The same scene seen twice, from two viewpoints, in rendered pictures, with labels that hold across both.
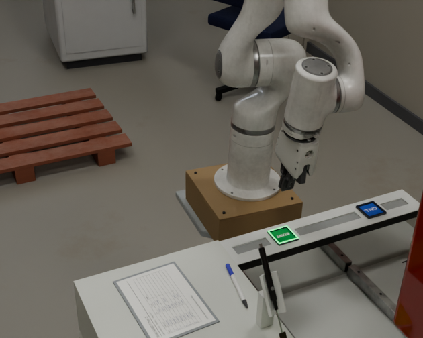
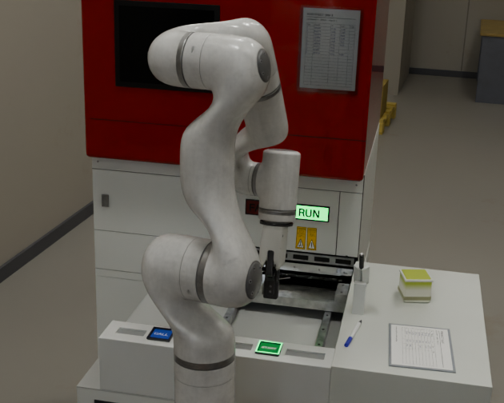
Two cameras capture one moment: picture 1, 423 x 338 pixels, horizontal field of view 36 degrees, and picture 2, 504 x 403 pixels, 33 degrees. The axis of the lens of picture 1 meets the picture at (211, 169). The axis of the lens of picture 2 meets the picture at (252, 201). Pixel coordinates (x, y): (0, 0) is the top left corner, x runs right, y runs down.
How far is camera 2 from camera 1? 281 cm
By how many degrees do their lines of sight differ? 118
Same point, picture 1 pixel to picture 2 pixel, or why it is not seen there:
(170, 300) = (415, 344)
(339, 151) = not seen: outside the picture
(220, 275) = (358, 345)
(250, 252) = (312, 350)
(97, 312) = (481, 361)
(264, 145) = not seen: hidden behind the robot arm
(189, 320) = (410, 330)
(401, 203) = (122, 331)
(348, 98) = not seen: hidden behind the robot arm
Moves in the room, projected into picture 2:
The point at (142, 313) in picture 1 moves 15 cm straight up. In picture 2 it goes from (444, 345) to (451, 287)
